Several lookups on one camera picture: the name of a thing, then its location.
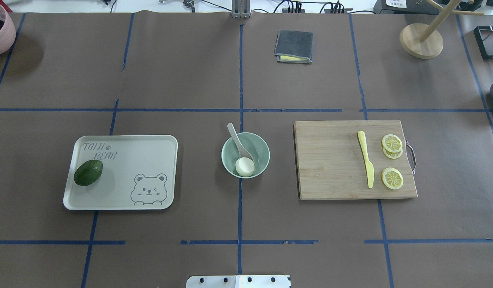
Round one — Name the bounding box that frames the white ceramic spoon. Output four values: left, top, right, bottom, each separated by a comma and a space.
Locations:
227, 122, 253, 161

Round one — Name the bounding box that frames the white steamed bun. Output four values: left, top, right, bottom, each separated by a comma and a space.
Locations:
235, 157, 255, 177

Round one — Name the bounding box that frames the mint green bowl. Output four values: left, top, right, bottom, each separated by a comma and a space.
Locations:
221, 132, 271, 179

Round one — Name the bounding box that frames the pink bowl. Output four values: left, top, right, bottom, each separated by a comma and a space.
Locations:
0, 4, 16, 55

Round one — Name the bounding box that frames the wooden cutting board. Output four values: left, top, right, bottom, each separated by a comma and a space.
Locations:
294, 120, 418, 200

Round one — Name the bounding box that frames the yellow sponge under cloth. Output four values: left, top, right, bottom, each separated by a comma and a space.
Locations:
277, 55, 312, 64

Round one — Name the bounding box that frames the white bear serving tray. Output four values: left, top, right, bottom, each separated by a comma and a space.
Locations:
63, 135, 178, 211

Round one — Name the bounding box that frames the grey folded cloth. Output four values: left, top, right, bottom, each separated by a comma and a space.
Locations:
274, 30, 314, 60

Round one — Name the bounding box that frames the yellow plastic knife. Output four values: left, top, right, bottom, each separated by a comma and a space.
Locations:
357, 130, 375, 188

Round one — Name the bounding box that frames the lemon slice pair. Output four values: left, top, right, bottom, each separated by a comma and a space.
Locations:
381, 134, 403, 159

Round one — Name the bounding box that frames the lemon slice near edge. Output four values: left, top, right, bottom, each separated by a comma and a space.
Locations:
381, 167, 404, 190

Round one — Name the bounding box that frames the green avocado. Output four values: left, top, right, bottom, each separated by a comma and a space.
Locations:
73, 159, 103, 186

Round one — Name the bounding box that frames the wooden mug tree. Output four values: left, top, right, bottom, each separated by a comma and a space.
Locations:
399, 0, 484, 60

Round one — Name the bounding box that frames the glass rack tray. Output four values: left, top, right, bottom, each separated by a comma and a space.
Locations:
473, 23, 493, 60

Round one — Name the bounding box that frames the aluminium frame post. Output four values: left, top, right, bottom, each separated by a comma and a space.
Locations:
231, 0, 251, 18

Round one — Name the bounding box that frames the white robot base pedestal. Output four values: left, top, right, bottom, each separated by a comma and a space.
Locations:
186, 275, 292, 288

